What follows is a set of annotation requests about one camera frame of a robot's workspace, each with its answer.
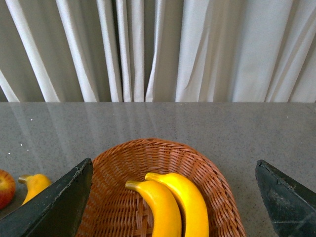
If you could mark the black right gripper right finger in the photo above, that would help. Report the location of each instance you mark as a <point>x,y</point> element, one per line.
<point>291,206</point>

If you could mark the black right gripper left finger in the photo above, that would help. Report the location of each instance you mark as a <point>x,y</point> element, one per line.
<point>56,211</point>

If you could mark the yellow banana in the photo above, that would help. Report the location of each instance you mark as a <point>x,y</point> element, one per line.
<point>35,184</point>
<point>190,201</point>
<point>166,213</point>

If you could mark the red yellow apple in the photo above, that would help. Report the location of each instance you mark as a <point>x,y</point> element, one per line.
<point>7,188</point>

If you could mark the right wicker basket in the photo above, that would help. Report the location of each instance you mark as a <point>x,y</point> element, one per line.
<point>114,211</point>

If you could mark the white pleated curtain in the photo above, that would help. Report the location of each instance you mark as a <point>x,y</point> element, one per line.
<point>158,50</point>

